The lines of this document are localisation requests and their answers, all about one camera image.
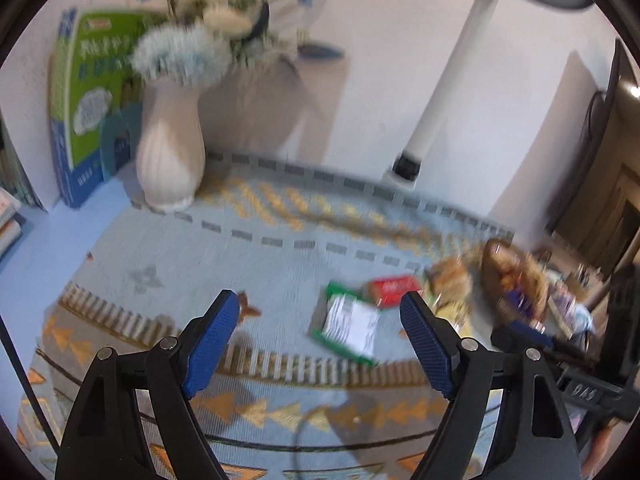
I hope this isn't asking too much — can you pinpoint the green snack packet white label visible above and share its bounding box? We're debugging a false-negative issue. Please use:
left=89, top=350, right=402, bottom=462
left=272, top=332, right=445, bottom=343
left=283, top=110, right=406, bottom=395
left=309, top=282, right=383, bottom=367

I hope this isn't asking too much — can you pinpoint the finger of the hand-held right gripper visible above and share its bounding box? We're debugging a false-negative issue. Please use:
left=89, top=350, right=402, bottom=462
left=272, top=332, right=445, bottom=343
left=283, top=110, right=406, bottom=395
left=491, top=321, right=566, bottom=362

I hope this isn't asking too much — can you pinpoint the artificial flower bouquet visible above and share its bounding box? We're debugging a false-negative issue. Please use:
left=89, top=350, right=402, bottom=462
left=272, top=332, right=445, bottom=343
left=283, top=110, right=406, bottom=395
left=132, top=0, right=347, bottom=92

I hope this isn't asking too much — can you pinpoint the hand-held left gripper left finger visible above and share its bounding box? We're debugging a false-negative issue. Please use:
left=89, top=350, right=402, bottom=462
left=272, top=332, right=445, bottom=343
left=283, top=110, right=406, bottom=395
left=55, top=289, right=241, bottom=480

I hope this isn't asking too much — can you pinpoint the blue patterned table mat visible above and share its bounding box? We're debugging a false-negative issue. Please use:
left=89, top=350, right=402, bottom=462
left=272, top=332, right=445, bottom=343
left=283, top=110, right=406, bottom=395
left=15, top=147, right=519, bottom=480

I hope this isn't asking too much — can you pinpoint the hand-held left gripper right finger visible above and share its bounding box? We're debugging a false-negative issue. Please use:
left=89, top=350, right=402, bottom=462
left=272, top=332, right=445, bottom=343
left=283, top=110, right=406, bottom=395
left=399, top=291, right=583, bottom=480

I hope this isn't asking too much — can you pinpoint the amber ribbed glass bowl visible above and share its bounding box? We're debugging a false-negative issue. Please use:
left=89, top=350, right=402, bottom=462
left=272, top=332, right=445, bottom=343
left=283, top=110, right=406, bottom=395
left=480, top=239, right=551, bottom=322

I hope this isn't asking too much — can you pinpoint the person's right forearm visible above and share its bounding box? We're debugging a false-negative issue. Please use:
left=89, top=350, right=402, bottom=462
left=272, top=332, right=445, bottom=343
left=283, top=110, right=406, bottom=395
left=582, top=417, right=628, bottom=480

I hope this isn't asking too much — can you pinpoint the black television cable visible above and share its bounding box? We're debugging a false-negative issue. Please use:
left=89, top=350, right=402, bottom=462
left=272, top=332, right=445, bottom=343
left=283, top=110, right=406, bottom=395
left=580, top=87, right=609, bottom=201

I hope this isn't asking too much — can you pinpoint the brown bread snack packet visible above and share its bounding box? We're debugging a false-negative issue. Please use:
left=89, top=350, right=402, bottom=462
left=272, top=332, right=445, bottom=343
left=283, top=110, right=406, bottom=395
left=425, top=257, right=474, bottom=334

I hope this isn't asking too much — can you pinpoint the green and blue carton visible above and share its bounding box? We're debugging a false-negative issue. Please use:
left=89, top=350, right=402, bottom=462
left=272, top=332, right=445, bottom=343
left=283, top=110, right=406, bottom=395
left=47, top=7, right=167, bottom=210

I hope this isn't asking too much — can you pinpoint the white ribbed vase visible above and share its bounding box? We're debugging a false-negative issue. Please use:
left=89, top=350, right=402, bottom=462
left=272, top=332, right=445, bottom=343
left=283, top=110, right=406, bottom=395
left=136, top=82, right=206, bottom=212

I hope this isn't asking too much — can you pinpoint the black television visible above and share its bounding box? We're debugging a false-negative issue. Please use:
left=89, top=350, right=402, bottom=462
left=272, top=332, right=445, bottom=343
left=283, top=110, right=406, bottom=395
left=545, top=40, right=640, bottom=281

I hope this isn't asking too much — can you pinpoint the white book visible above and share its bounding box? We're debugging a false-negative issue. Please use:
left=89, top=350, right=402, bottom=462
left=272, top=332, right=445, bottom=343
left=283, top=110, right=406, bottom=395
left=0, top=216, right=27, bottom=262
left=0, top=188, right=24, bottom=222

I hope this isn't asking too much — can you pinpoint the red label snack packet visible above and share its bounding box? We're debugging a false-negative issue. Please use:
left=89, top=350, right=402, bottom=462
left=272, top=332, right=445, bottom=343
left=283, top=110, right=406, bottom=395
left=371, top=275, right=426, bottom=309

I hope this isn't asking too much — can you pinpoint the thin black cable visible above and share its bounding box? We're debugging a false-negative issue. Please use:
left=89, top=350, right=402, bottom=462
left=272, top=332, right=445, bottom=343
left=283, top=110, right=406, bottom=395
left=0, top=305, right=64, bottom=466

